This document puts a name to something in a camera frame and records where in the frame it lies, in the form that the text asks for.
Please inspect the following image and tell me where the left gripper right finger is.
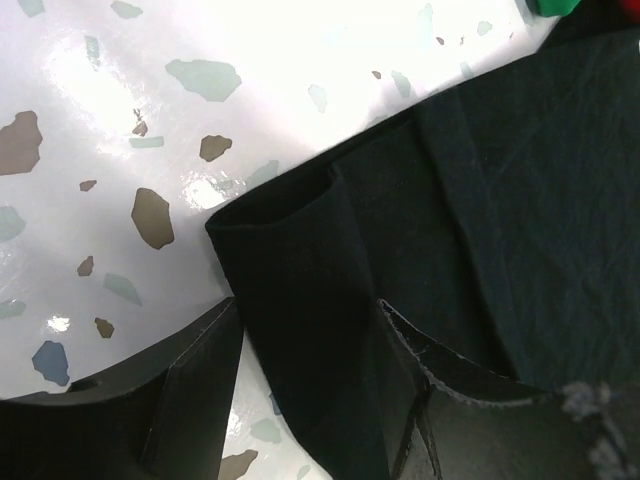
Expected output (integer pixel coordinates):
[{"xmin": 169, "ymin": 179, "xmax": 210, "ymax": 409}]
[{"xmin": 377, "ymin": 299, "xmax": 639, "ymax": 479}]

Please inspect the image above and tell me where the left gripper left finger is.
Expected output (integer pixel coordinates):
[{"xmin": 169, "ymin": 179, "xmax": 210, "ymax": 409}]
[{"xmin": 1, "ymin": 298, "xmax": 243, "ymax": 480}]

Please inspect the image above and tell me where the black t shirt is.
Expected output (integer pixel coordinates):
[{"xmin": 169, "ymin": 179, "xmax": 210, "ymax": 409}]
[{"xmin": 206, "ymin": 27, "xmax": 639, "ymax": 479}]

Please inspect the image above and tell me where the folded green t shirt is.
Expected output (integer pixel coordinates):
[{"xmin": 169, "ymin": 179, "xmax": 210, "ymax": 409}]
[{"xmin": 527, "ymin": 0, "xmax": 581, "ymax": 18}]

